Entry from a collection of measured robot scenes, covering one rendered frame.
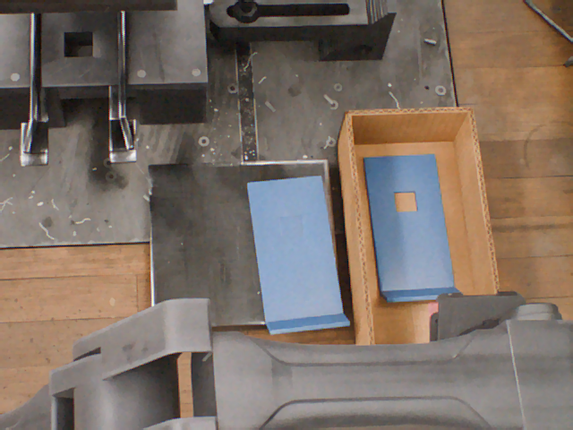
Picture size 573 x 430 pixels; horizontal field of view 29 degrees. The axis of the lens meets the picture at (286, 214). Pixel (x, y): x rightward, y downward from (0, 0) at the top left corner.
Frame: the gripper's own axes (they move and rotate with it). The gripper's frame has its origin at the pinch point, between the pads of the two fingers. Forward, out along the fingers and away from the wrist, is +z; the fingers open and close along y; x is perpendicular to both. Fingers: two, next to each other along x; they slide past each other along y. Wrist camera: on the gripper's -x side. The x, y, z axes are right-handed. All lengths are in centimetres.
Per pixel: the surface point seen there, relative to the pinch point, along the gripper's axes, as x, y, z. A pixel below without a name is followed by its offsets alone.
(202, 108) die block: 19.7, 16.0, 19.0
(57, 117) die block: 33.4, 15.3, 19.8
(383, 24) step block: 2.4, 23.7, 19.7
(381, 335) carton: 4.1, -3.8, 9.1
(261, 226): 14.7, 5.8, 13.2
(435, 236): -1.8, 4.2, 13.9
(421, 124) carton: -0.7, 14.5, 16.3
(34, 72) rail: 34.7, 20.0, 14.8
